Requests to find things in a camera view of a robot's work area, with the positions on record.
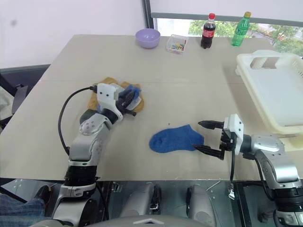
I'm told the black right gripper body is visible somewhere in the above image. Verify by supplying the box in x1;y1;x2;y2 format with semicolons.
218;129;235;161

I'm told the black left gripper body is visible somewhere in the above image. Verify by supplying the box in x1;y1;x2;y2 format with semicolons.
115;90;130;115

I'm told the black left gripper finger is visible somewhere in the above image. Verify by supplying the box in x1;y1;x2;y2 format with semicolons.
122;106;138;117
124;89;138;106

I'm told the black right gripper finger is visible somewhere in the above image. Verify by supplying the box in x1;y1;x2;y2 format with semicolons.
192;144;225;161
197;120;225;130

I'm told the blue and white sock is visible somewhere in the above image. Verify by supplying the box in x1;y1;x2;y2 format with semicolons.
117;84;144;110

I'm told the mustard yellow sock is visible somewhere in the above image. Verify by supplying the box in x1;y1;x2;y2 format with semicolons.
87;76;146;114

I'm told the blue ankle sock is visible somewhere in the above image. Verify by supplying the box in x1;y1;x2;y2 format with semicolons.
149;123;205;154

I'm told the dark green sock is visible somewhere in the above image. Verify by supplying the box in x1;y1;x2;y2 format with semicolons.
80;108;102;124

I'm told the white plastic basket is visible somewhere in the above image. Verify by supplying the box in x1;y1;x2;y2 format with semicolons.
235;49;303;152

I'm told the silver robot right thigh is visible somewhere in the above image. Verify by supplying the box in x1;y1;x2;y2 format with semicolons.
186;183;216;227

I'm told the silver robot thigh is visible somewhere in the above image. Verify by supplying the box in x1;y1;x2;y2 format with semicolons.
120;182;162;218
186;183;216;227

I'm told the purple plastic bowl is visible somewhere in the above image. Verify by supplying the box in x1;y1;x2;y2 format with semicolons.
135;28;161;50

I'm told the clear box of coloured clips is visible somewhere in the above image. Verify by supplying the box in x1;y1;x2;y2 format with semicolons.
165;34;189;55

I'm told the silver robot left thigh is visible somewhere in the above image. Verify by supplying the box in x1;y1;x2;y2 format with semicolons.
120;182;162;218

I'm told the cola bottle with red cap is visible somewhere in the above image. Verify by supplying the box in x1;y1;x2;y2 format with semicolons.
200;12;217;50

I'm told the grey robot torso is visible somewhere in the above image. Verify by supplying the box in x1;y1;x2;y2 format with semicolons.
84;214;215;227

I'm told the green bottle with yellow cap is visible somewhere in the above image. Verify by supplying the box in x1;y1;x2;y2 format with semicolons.
231;11;252;47

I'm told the black chair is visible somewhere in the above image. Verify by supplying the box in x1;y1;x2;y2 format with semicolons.
0;63;51;130

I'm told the black shoe of person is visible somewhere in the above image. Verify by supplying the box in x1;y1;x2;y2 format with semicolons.
34;185;51;204

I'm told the blue jeans leg of person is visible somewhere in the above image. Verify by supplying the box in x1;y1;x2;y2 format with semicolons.
0;193;46;227

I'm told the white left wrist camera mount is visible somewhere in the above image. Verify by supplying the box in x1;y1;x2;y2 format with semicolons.
96;83;124;119

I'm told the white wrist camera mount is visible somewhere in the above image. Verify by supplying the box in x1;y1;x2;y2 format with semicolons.
223;113;245;156
96;83;124;119

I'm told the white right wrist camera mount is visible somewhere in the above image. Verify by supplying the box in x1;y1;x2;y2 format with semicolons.
223;113;245;156

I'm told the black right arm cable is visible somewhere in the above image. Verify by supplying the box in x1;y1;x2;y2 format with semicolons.
228;139;238;190

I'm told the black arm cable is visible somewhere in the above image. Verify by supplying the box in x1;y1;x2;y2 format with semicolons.
228;139;238;190
58;86;98;157

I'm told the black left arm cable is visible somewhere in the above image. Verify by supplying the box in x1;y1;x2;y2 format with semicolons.
58;86;98;157

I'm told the black window frame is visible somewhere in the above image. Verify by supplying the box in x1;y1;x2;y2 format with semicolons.
141;0;303;31

